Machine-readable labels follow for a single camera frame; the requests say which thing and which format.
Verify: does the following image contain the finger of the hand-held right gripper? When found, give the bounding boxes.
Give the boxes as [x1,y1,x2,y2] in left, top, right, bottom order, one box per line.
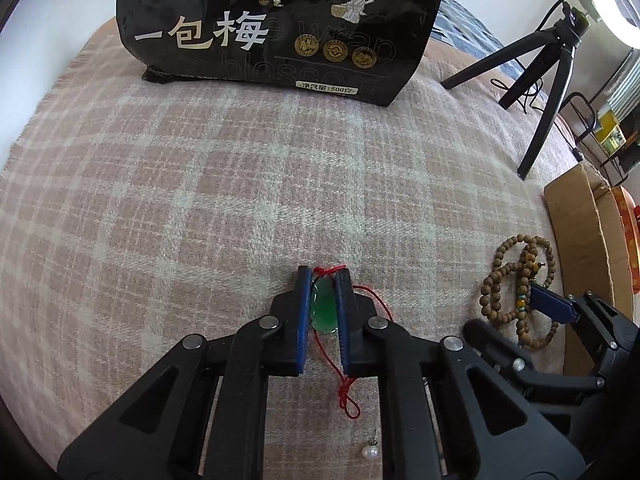
[463,320,607,402]
[530,282,640,392]

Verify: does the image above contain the green jade pendant red cord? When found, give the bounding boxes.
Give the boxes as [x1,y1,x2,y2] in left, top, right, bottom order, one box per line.
[311,263,392,420]

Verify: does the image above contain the cardboard box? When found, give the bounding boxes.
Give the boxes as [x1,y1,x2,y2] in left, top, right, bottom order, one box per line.
[543,162,640,376]

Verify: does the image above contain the yellow green box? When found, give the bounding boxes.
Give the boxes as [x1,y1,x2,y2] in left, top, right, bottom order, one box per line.
[596,109,627,157]

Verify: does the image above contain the pink plaid blanket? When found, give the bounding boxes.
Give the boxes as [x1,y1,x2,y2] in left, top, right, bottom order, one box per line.
[0,15,593,480]

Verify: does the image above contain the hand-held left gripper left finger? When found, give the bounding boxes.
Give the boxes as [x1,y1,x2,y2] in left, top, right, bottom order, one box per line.
[56,265,314,480]

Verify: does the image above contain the black cable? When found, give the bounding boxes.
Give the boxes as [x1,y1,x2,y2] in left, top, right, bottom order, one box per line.
[489,78,585,162]

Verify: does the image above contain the wooden bead necklace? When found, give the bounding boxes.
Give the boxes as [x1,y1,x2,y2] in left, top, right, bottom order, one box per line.
[479,236,561,351]

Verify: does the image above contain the black printed bag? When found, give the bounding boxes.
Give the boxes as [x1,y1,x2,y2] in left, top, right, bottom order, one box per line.
[115,0,462,108]

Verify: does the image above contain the blue patterned cloth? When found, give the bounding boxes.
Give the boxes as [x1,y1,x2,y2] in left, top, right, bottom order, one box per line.
[429,0,502,50]

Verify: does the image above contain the black wire rack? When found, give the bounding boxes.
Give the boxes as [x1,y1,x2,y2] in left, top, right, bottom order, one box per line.
[559,91,640,192]

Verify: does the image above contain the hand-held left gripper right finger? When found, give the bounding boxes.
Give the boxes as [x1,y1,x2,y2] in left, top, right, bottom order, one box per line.
[334,269,587,480]

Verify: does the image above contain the black tripod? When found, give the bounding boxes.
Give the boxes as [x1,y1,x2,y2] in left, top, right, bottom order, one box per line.
[440,2,590,181]

